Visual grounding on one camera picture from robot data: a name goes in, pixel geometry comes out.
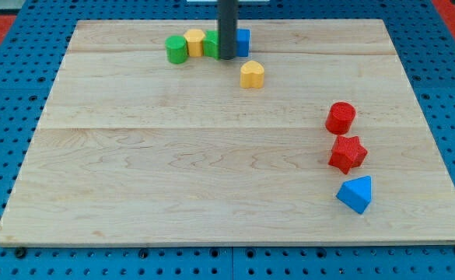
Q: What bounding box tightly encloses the blue triangle block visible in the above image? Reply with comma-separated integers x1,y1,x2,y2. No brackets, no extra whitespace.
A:
336,176,372,215

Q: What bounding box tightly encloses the yellow heart block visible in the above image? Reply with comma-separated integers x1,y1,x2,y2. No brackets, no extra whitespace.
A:
240,61,264,89

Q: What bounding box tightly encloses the blue cube block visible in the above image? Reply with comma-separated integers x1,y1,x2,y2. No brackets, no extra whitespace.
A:
236,29,250,57

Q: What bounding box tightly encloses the red star block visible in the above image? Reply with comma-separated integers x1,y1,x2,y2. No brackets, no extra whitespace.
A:
328,135,368,174

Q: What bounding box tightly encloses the yellow hexagon block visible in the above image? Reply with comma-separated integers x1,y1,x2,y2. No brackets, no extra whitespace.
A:
184,29,205,58

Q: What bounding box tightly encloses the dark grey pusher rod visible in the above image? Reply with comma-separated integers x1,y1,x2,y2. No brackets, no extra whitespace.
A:
217,0,238,60

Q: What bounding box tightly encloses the green block behind rod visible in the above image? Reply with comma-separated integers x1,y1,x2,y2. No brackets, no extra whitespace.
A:
202,30,219,60

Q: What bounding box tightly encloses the wooden board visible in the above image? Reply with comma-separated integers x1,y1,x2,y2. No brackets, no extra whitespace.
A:
0,19,455,247

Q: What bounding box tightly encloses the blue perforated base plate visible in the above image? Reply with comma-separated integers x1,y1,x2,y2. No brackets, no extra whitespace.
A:
0,1,455,279

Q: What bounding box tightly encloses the red cylinder block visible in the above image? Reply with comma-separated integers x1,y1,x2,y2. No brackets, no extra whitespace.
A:
325,101,356,135

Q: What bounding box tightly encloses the green cylinder block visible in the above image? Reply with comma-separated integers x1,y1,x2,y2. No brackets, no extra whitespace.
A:
165,35,188,64

